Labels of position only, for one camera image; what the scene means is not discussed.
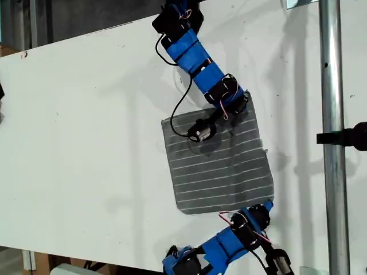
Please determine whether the brown cardboard box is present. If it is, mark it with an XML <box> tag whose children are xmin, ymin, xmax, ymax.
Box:
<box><xmin>0</xmin><ymin>44</ymin><xmax>21</xmax><ymax>58</ymax></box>
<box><xmin>34</xmin><ymin>252</ymin><xmax>121</xmax><ymax>275</ymax></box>

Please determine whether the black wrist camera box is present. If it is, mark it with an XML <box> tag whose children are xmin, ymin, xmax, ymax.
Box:
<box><xmin>265</xmin><ymin>248</ymin><xmax>295</xmax><ymax>275</ymax></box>
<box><xmin>187</xmin><ymin>117</ymin><xmax>218</xmax><ymax>143</ymax></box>

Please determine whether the black post clamp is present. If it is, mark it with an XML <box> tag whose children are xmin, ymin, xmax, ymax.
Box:
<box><xmin>316</xmin><ymin>121</ymin><xmax>367</xmax><ymax>152</ymax></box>

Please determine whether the white table leg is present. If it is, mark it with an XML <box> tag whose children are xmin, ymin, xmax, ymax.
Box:
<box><xmin>22</xmin><ymin>249</ymin><xmax>37</xmax><ymax>272</ymax></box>

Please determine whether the black camera cable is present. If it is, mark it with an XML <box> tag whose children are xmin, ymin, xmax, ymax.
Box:
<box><xmin>248</xmin><ymin>249</ymin><xmax>270</xmax><ymax>274</ymax></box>
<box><xmin>155</xmin><ymin>33</ymin><xmax>193</xmax><ymax>137</ymax></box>

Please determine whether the grey striped towel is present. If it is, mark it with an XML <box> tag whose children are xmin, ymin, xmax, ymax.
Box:
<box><xmin>161</xmin><ymin>91</ymin><xmax>275</xmax><ymax>215</ymax></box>

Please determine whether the steel post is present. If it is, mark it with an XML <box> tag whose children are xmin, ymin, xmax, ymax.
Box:
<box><xmin>318</xmin><ymin>0</ymin><xmax>351</xmax><ymax>275</ymax></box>

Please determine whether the short black camera stalk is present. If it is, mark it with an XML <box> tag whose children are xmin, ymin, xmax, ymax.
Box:
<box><xmin>209</xmin><ymin>110</ymin><xmax>230</xmax><ymax>127</ymax></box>

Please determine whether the white plastic container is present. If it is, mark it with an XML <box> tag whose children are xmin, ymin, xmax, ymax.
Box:
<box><xmin>50</xmin><ymin>262</ymin><xmax>101</xmax><ymax>275</ymax></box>

